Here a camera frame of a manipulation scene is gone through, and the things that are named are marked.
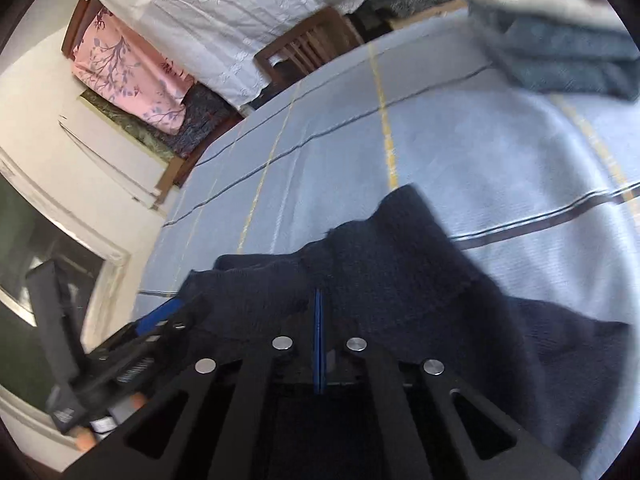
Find light blue checked tablecloth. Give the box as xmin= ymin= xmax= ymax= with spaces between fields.
xmin=132 ymin=7 xmax=640 ymax=480

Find white framed window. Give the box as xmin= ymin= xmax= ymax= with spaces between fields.
xmin=0 ymin=160 xmax=131 ymax=441

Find green marbled board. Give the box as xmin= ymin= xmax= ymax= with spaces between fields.
xmin=80 ymin=89 xmax=176 ymax=163

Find dark floral cloth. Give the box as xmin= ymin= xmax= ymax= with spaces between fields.
xmin=165 ymin=82 xmax=243 ymax=158

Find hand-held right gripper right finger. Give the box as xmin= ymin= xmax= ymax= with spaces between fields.
xmin=320 ymin=290 xmax=583 ymax=480

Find pink floral cloth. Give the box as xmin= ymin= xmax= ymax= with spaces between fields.
xmin=71 ymin=7 xmax=196 ymax=136

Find navy knit cardigan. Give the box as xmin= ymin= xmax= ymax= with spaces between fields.
xmin=177 ymin=184 xmax=633 ymax=471

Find person's left hand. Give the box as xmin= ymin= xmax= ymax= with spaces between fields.
xmin=75 ymin=391 xmax=149 ymax=453

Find dark patterned fabric stack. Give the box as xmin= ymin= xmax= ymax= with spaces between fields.
xmin=350 ymin=0 xmax=468 ymax=41

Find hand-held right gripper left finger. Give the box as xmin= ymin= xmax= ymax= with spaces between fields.
xmin=62 ymin=287 xmax=321 ymax=480

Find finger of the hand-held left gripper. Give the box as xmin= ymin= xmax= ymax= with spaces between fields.
xmin=131 ymin=296 xmax=206 ymax=341

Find blue folded garment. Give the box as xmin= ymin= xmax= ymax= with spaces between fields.
xmin=472 ymin=12 xmax=640 ymax=102

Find white boards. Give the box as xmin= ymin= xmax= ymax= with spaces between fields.
xmin=57 ymin=107 xmax=168 ymax=211

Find white lace cover cloth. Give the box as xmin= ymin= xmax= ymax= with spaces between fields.
xmin=85 ymin=0 xmax=458 ymax=108

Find dark wooden chair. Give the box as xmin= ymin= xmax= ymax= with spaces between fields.
xmin=254 ymin=6 xmax=366 ymax=92

